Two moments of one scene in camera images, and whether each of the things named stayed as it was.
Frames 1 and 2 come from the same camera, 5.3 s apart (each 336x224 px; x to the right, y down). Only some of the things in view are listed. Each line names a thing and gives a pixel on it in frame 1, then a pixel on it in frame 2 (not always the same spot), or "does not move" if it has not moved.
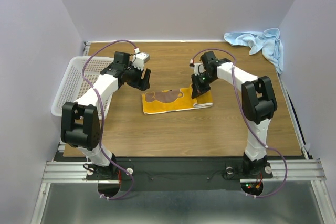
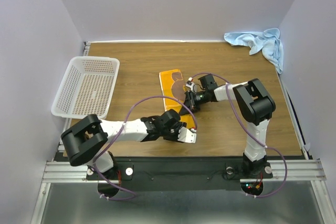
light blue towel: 268,43 does not move
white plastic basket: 80,75 does not move
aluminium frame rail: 300,170 does not move
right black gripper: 197,89 → 189,100
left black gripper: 144,84 → 178,125
